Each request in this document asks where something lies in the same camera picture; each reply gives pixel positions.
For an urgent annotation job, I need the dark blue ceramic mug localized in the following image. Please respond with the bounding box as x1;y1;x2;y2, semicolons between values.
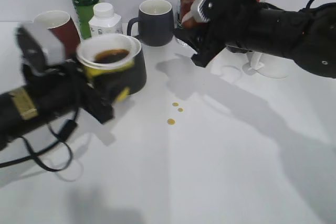
127;0;174;47

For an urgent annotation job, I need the coffee drop spill lower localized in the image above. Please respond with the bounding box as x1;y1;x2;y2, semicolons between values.
167;118;175;125

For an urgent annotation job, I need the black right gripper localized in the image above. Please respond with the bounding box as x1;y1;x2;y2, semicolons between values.
173;11;263;68

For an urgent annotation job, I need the white ceramic mug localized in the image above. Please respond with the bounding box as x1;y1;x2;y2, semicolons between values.
243;51;296;79

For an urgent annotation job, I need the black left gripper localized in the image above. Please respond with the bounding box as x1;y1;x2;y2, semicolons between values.
22;63;130;124

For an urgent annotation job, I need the black ceramic mug front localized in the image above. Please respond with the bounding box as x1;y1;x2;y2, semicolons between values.
128;37;147;95

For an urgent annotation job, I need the small white milk bottle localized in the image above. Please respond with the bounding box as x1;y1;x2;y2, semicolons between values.
89;3;123;37

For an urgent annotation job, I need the yellow paper cup stack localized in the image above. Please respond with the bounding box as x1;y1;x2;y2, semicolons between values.
77;34;137;91

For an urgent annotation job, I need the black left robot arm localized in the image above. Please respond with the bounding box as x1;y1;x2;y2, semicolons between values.
1;62;129;150

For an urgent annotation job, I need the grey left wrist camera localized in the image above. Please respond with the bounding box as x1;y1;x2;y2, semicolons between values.
16;23;66;76

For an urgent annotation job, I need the dark red ceramic mug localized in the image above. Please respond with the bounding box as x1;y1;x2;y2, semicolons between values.
33;10;80;59

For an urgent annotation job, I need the clear water bottle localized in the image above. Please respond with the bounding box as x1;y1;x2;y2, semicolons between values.
174;0;189;48

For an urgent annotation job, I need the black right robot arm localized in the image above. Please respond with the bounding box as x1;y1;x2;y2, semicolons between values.
173;3;335;78

